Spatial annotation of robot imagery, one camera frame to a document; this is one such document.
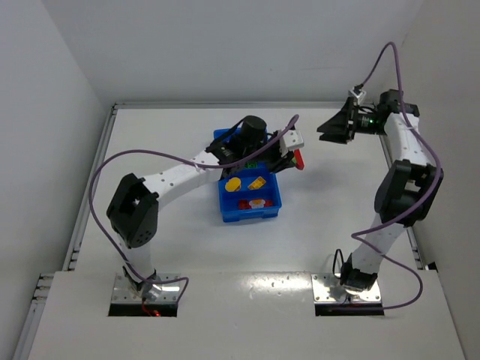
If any blue divided plastic bin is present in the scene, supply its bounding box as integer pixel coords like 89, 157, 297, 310
212, 127, 283, 224

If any red half round lego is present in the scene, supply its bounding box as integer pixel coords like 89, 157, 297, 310
293, 149, 305, 170

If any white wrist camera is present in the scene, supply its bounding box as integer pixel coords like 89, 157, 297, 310
349, 84, 367, 106
279, 130, 305, 156

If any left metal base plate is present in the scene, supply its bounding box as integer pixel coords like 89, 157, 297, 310
110, 274, 181, 305

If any red white flower lego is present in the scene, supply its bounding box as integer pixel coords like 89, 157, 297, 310
248, 199, 266, 209

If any small red lego brick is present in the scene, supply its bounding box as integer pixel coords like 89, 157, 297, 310
238, 199, 251, 210

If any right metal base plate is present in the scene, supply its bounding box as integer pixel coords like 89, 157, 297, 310
311, 273, 382, 305

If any yellow oval lego piece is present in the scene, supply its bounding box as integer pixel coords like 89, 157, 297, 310
224, 177, 242, 192

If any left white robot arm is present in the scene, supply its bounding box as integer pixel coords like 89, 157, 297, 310
106, 115, 303, 293

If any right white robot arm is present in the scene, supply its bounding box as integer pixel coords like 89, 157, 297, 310
317, 86, 443, 292

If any green striped lego brick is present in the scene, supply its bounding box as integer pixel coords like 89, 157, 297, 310
244, 161, 257, 169

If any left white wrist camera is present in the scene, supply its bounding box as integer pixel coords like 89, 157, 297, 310
279, 130, 305, 156

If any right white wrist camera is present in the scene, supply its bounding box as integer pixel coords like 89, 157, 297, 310
349, 84, 367, 106

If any metal base plate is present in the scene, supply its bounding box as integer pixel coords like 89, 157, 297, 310
110, 274, 181, 305
311, 273, 382, 305

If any yellow lego brick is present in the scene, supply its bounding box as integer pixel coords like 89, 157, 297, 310
247, 176, 266, 191

